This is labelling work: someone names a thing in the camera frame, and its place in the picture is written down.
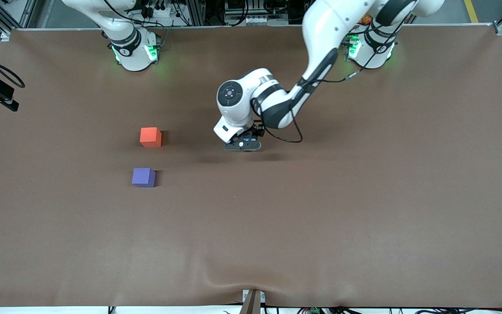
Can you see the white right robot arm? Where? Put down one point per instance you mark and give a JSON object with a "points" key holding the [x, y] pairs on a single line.
{"points": [[133, 50]]}

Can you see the orange foam block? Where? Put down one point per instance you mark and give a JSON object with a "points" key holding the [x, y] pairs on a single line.
{"points": [[150, 137]]}

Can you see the purple foam block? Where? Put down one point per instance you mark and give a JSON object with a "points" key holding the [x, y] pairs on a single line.
{"points": [[143, 177]]}

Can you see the brown table cover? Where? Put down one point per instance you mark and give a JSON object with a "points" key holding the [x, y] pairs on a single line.
{"points": [[320, 218]]}

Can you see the white power strip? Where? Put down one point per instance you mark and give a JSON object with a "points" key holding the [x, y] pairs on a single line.
{"points": [[251, 19]]}

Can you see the bag of orange items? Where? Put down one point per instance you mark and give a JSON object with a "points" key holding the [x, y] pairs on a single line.
{"points": [[366, 18]]}

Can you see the green terminal connector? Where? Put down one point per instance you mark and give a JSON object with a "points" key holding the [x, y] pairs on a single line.
{"points": [[314, 311]]}

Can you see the brown camera mount post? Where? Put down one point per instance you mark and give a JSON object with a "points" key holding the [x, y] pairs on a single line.
{"points": [[251, 303]]}

